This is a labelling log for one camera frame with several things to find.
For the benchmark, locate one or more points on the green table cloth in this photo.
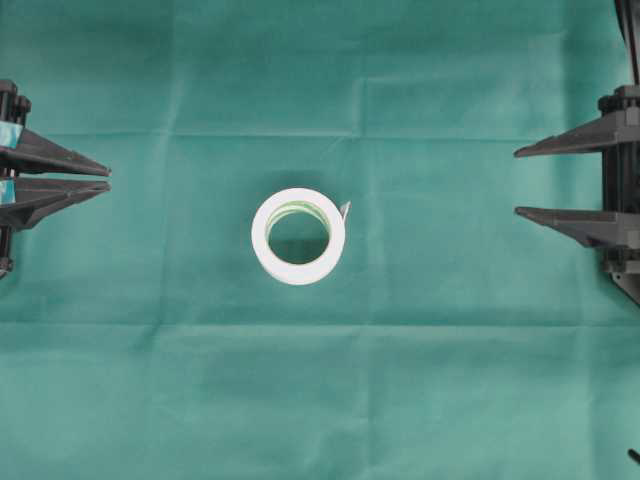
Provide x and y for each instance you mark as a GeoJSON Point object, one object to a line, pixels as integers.
{"type": "Point", "coordinates": [142, 339]}

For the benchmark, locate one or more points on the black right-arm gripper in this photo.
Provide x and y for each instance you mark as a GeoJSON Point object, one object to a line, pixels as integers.
{"type": "Point", "coordinates": [617, 134]}

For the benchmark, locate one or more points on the white duct tape roll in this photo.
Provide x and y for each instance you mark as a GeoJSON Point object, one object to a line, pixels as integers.
{"type": "Point", "coordinates": [292, 201]}

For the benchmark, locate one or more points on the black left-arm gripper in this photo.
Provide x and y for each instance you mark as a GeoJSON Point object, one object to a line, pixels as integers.
{"type": "Point", "coordinates": [25, 151]}

